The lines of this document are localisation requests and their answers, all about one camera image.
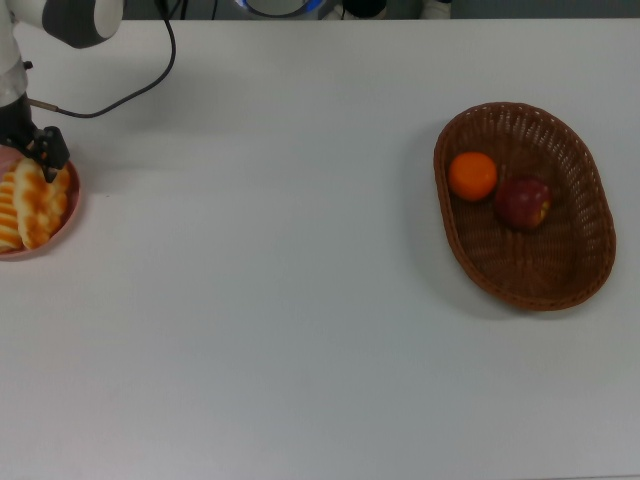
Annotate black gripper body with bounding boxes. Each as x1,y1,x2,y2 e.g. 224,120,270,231
0,94,37,152

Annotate braided toy bread loaf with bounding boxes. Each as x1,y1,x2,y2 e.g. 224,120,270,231
13,158,70,250

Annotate striped toy bread roll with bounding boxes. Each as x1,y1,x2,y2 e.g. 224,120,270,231
0,172,24,253

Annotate toy orange fruit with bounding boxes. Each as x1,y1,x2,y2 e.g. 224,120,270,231
447,151,499,203

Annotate red toy apple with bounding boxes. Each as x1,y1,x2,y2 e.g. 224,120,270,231
493,175,553,231

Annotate pink plate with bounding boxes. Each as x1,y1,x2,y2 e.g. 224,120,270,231
0,149,81,261

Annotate brown woven basket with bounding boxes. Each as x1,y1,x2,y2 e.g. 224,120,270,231
433,102,618,313

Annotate black object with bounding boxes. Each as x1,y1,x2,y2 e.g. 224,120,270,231
342,0,389,19

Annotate small white rounded object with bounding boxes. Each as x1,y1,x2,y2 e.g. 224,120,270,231
419,0,454,19

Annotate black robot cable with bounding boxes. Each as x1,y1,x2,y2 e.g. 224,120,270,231
25,0,178,119

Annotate robot base with blue ring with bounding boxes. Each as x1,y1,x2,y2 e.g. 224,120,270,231
234,0,326,19

